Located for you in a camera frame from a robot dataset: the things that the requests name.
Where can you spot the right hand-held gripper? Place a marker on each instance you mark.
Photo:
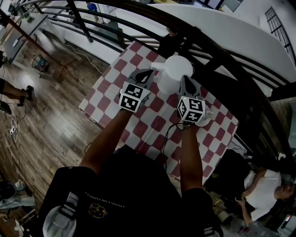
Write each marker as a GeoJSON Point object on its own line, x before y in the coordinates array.
{"type": "Point", "coordinates": [191, 109]}

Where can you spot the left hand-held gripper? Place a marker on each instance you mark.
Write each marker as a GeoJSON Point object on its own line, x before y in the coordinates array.
{"type": "Point", "coordinates": [133, 97]}

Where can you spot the white plastic pitcher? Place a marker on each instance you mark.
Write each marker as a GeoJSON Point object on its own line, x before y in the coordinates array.
{"type": "Point", "coordinates": [176, 69]}

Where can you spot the person's right forearm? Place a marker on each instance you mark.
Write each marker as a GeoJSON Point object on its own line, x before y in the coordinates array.
{"type": "Point", "coordinates": [190, 159]}

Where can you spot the person's left forearm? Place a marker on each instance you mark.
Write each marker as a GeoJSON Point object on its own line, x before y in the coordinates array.
{"type": "Point", "coordinates": [106, 143]}

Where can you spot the black bag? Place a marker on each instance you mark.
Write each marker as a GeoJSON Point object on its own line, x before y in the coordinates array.
{"type": "Point", "coordinates": [226, 169]}

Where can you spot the small white plate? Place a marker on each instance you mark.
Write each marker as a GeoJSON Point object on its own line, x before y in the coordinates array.
{"type": "Point", "coordinates": [208, 121]}

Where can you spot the red and white checkered tablecloth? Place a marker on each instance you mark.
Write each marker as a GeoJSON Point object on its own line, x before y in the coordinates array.
{"type": "Point", "coordinates": [143, 129]}

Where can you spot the black metal railing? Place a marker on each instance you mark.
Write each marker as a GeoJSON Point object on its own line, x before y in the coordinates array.
{"type": "Point", "coordinates": [79, 23]}

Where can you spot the black stair railing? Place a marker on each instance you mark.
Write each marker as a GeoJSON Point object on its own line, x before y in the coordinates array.
{"type": "Point", "coordinates": [277, 27]}

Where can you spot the person's black shirt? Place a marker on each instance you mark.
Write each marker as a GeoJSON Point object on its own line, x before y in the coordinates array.
{"type": "Point", "coordinates": [138, 196]}

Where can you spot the cardboard roll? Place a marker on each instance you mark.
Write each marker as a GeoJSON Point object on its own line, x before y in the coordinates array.
{"type": "Point", "coordinates": [225, 217]}

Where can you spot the white and black appliance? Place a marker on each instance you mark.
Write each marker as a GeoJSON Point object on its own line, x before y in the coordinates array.
{"type": "Point", "coordinates": [9, 191]}

